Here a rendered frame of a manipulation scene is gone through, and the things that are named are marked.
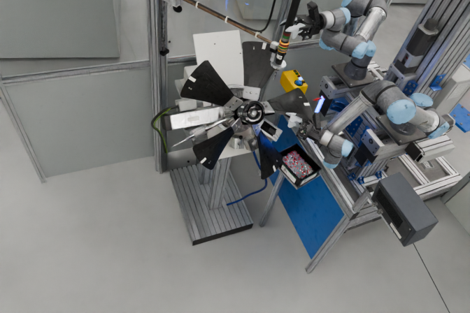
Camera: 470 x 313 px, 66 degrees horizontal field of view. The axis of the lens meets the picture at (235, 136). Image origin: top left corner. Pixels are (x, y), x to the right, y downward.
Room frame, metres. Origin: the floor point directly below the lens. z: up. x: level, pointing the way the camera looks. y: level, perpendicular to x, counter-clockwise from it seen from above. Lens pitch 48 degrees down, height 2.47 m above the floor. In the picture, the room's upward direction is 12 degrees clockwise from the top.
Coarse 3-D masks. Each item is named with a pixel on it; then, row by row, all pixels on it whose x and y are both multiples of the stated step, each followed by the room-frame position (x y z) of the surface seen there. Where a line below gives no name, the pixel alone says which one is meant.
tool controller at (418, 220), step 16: (400, 176) 1.05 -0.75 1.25; (384, 192) 0.98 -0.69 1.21; (400, 192) 0.97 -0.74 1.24; (384, 208) 0.96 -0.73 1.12; (400, 208) 0.90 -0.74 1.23; (416, 208) 0.90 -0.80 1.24; (400, 224) 0.87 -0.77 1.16; (416, 224) 0.83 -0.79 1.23; (432, 224) 0.84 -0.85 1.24; (400, 240) 0.84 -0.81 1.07; (416, 240) 0.85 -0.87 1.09
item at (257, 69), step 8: (248, 48) 1.56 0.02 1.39; (256, 48) 1.56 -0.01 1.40; (248, 56) 1.53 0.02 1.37; (256, 56) 1.53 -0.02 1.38; (264, 56) 1.52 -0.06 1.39; (248, 64) 1.50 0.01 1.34; (256, 64) 1.49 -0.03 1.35; (264, 64) 1.49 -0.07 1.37; (248, 72) 1.47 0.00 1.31; (256, 72) 1.46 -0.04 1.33; (264, 72) 1.46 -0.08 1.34; (272, 72) 1.46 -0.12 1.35; (248, 80) 1.44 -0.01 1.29; (256, 80) 1.43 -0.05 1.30; (264, 80) 1.43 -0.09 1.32
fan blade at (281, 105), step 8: (296, 88) 1.57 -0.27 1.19; (280, 96) 1.49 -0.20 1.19; (288, 96) 1.50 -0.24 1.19; (296, 96) 1.51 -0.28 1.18; (304, 96) 1.53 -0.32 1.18; (272, 104) 1.41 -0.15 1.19; (280, 104) 1.42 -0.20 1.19; (288, 104) 1.44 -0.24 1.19; (296, 104) 1.46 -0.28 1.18; (280, 112) 1.36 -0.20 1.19; (296, 112) 1.40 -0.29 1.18; (304, 112) 1.42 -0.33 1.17; (312, 120) 1.40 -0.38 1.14
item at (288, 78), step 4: (284, 72) 1.85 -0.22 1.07; (288, 72) 1.86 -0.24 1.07; (292, 72) 1.87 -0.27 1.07; (284, 76) 1.83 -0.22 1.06; (288, 76) 1.82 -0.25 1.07; (292, 76) 1.83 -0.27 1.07; (296, 76) 1.83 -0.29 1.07; (280, 80) 1.85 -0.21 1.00; (284, 80) 1.82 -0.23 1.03; (288, 80) 1.78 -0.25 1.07; (292, 80) 1.79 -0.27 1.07; (284, 84) 1.81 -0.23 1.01; (288, 84) 1.77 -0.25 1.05; (292, 84) 1.75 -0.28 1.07; (296, 84) 1.76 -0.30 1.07; (304, 84) 1.78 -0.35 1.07; (284, 88) 1.80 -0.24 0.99; (288, 88) 1.76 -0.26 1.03; (292, 88) 1.73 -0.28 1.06; (300, 88) 1.74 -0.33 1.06; (304, 88) 1.76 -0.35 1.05; (304, 92) 1.76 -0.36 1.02
